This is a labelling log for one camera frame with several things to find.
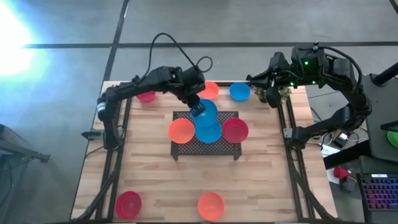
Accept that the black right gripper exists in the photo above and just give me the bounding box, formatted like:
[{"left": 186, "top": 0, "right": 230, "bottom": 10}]
[{"left": 247, "top": 51, "right": 295, "bottom": 90}]

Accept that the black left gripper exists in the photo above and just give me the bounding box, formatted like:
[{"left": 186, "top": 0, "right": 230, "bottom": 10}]
[{"left": 178, "top": 67, "right": 207, "bottom": 118}]

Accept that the blue mini bowl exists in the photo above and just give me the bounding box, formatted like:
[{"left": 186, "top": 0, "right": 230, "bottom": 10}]
[
  {"left": 195, "top": 119, "right": 223, "bottom": 144},
  {"left": 229, "top": 82, "right": 251, "bottom": 102},
  {"left": 191, "top": 98, "right": 219, "bottom": 128}
]

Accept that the orange mini bowl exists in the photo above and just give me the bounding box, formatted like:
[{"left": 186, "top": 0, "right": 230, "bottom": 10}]
[
  {"left": 167, "top": 118, "right": 196, "bottom": 144},
  {"left": 197, "top": 192, "right": 225, "bottom": 222},
  {"left": 198, "top": 81, "right": 220, "bottom": 101}
]

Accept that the red mini bowl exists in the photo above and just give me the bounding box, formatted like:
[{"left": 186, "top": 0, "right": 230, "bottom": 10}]
[
  {"left": 221, "top": 117, "right": 249, "bottom": 144},
  {"left": 136, "top": 90, "right": 156, "bottom": 103},
  {"left": 114, "top": 190, "right": 142, "bottom": 220}
]

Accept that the small green potted plant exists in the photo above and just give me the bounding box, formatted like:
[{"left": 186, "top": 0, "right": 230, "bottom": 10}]
[{"left": 253, "top": 85, "right": 292, "bottom": 104}]

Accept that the black perforated metal rack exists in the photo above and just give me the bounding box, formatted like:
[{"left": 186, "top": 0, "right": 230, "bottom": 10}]
[{"left": 170, "top": 111, "right": 243, "bottom": 162}]

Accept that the white paper sheet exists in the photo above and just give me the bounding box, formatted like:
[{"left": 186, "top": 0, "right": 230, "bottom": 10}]
[
  {"left": 321, "top": 144, "right": 342, "bottom": 158},
  {"left": 326, "top": 167, "right": 343, "bottom": 185}
]

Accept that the small red object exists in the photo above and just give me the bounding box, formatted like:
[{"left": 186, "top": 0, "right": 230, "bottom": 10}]
[{"left": 333, "top": 167, "right": 351, "bottom": 180}]

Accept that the black pole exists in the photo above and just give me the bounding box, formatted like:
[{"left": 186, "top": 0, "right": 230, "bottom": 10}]
[{"left": 372, "top": 62, "right": 398, "bottom": 87}]

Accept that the grey side table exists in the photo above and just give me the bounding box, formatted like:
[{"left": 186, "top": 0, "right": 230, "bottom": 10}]
[{"left": 359, "top": 73, "right": 398, "bottom": 162}]

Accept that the green spool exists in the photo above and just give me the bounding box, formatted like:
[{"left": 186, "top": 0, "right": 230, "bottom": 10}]
[{"left": 386, "top": 129, "right": 398, "bottom": 149}]

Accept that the keyboard with coloured lights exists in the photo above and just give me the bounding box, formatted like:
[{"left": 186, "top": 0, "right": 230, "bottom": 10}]
[{"left": 356, "top": 173, "right": 398, "bottom": 224}]

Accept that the black metal stand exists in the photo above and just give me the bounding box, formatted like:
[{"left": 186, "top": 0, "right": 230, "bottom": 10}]
[{"left": 0, "top": 124, "right": 50, "bottom": 224}]

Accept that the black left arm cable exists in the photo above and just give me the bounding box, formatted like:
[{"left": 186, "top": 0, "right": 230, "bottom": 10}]
[{"left": 148, "top": 32, "right": 214, "bottom": 78}]

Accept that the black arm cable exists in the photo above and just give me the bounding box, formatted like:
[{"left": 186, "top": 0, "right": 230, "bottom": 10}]
[
  {"left": 148, "top": 32, "right": 214, "bottom": 78},
  {"left": 320, "top": 45, "right": 363, "bottom": 91}
]

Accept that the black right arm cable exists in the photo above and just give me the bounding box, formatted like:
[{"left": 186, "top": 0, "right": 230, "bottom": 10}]
[{"left": 320, "top": 45, "right": 363, "bottom": 91}]

